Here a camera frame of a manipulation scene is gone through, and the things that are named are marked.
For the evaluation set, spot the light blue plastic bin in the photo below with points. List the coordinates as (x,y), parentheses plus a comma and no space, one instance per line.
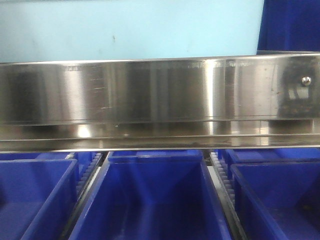
(55,30)

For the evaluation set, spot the blue bin front right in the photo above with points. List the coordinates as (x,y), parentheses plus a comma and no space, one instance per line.
(278,201)

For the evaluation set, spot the chrome shelf bolt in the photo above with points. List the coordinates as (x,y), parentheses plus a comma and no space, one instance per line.
(306,81)

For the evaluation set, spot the blue bin front center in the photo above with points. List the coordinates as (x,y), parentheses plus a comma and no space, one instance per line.
(152,195)

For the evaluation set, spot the blue bin rear right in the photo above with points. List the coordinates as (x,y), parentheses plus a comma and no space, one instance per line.
(264,155)

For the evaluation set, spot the dark blue upper bin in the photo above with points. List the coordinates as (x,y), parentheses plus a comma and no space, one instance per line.
(290,25)

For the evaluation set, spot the blue bin front left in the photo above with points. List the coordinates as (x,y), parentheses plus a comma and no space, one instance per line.
(36,198)

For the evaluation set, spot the white roller track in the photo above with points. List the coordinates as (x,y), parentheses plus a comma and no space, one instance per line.
(82,189)
(226,195)

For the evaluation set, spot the stainless steel shelf beam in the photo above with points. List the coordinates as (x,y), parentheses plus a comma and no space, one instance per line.
(240,102)

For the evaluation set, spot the blue bin rear left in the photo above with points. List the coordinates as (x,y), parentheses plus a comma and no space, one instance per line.
(50,155)

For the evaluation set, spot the left white roller track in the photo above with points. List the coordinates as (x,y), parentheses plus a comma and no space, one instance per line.
(82,189)

